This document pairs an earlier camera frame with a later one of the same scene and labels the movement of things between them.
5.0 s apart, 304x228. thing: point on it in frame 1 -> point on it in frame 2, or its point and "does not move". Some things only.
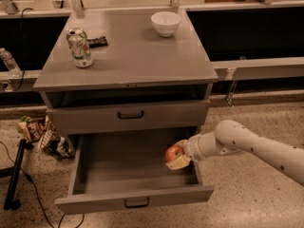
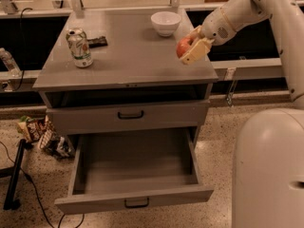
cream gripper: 192,148 -> 216,27
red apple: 172,150 -> 183,45
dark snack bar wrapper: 98,42 does not move
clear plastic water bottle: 12,67 does not move
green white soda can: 79,46 does not move
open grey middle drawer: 115,171 does not move
